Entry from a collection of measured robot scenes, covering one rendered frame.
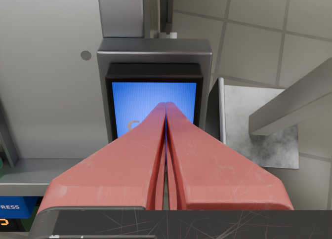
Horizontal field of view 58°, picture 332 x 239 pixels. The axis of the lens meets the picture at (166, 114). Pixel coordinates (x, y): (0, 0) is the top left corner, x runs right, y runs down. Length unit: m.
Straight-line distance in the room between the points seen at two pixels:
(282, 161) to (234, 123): 0.18
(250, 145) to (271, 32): 0.39
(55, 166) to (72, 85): 0.06
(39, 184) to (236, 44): 0.91
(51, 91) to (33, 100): 0.01
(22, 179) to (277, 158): 0.85
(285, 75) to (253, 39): 0.16
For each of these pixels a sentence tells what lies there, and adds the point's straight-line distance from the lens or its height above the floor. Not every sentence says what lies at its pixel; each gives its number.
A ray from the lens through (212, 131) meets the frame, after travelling 0.19.
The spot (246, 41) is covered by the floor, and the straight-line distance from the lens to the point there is 1.06.
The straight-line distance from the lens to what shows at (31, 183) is 0.21.
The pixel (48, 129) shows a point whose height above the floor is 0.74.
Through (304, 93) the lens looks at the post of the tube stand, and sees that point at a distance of 0.63.
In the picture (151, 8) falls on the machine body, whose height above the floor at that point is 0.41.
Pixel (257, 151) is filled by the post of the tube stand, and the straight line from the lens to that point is 0.96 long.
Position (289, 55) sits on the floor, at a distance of 1.09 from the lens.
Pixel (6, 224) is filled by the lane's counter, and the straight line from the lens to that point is 0.31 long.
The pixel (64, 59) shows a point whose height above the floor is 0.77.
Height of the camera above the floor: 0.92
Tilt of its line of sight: 78 degrees down
